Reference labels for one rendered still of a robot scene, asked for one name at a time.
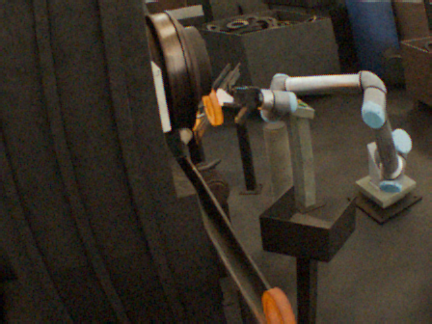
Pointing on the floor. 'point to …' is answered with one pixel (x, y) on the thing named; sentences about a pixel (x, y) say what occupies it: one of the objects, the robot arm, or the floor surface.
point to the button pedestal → (306, 202)
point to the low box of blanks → (418, 70)
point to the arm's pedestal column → (385, 206)
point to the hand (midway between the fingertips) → (211, 102)
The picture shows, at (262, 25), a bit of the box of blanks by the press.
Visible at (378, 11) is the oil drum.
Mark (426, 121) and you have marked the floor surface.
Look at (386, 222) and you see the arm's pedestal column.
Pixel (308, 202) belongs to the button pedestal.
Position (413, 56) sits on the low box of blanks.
